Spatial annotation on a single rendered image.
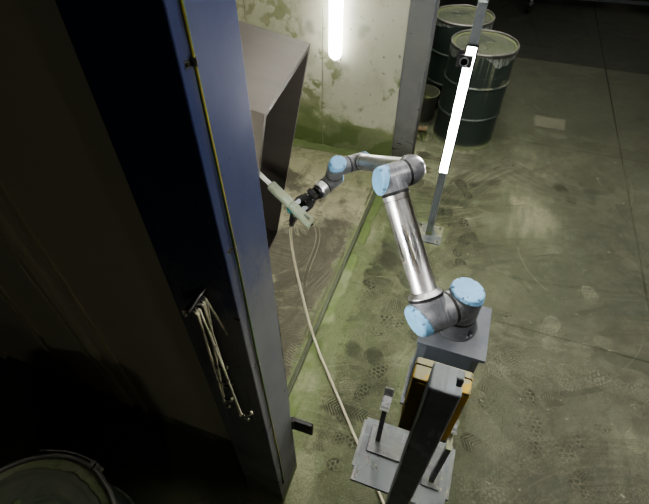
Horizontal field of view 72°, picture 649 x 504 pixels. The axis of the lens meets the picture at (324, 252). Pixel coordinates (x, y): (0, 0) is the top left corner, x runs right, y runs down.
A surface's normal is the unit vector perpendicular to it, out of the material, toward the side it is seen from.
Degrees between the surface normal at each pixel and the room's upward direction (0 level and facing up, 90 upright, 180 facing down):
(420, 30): 90
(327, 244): 0
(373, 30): 90
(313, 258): 0
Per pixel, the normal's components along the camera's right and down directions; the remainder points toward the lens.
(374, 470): 0.00, -0.69
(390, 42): -0.33, 0.69
